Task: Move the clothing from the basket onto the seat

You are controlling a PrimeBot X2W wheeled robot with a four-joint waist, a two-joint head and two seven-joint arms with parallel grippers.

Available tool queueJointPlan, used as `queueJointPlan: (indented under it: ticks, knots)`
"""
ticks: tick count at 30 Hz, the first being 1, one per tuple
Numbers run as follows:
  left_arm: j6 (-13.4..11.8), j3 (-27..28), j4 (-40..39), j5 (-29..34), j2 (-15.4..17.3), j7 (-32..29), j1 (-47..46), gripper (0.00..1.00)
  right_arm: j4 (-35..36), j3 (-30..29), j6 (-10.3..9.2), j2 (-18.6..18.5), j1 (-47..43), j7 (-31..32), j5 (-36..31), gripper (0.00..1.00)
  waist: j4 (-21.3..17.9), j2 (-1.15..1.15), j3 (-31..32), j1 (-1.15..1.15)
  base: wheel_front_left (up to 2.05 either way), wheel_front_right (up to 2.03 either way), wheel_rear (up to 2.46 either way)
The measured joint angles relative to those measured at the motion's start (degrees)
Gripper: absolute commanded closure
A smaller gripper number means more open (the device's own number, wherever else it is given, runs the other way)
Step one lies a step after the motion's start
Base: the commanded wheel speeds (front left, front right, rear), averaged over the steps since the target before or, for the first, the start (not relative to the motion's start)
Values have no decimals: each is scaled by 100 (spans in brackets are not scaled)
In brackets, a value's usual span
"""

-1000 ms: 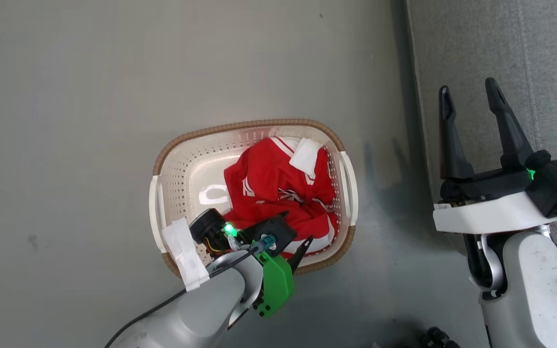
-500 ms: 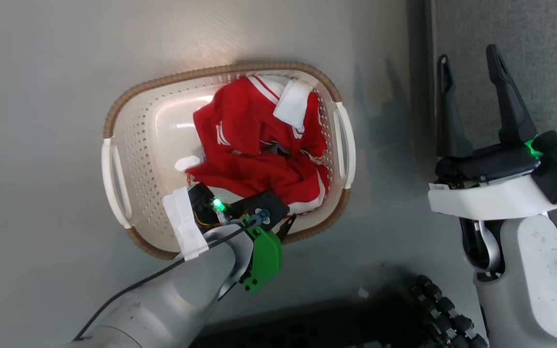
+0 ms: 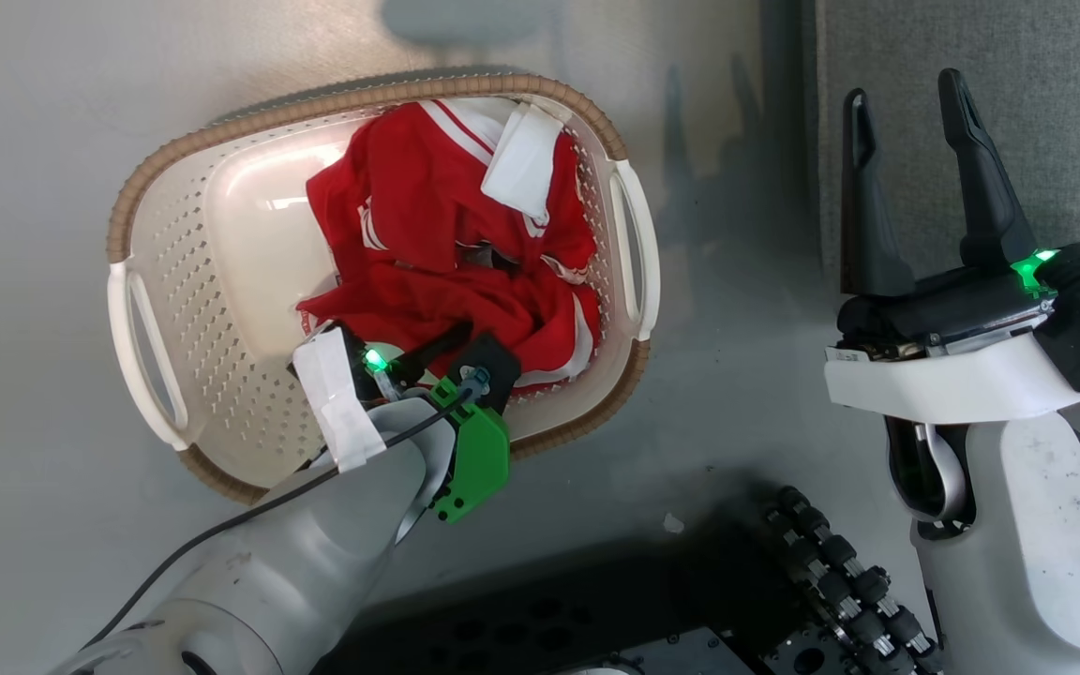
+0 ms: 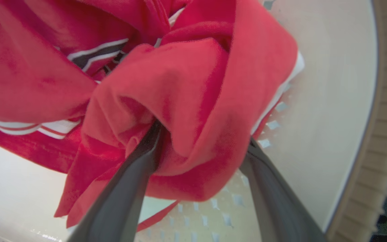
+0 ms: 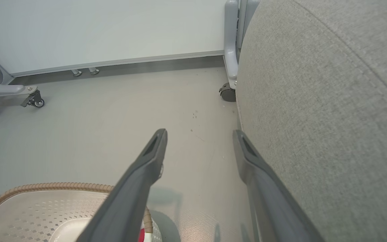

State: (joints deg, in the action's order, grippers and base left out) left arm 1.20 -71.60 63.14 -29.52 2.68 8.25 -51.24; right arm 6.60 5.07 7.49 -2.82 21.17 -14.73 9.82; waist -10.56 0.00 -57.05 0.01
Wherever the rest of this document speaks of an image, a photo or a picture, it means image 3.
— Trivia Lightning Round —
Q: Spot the green camera mount bracket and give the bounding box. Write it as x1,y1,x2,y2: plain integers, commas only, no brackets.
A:
427,375,512,525

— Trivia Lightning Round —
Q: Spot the black ribbed cable chain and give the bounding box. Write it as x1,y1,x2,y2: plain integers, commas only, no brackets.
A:
763,485,937,675

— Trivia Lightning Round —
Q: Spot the red white sports jersey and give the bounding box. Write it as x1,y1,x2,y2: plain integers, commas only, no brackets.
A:
296,99,603,390

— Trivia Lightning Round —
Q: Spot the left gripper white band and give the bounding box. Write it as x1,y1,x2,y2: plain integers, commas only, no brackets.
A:
292,325,457,473

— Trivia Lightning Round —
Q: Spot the white perforated basket brown rim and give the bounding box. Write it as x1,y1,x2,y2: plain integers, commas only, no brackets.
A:
106,73,662,507

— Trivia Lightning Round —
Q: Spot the grey fabric sofa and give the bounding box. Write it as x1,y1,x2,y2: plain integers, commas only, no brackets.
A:
816,0,1080,446

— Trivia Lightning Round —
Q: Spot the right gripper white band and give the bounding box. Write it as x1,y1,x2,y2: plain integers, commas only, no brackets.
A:
825,67,1080,425

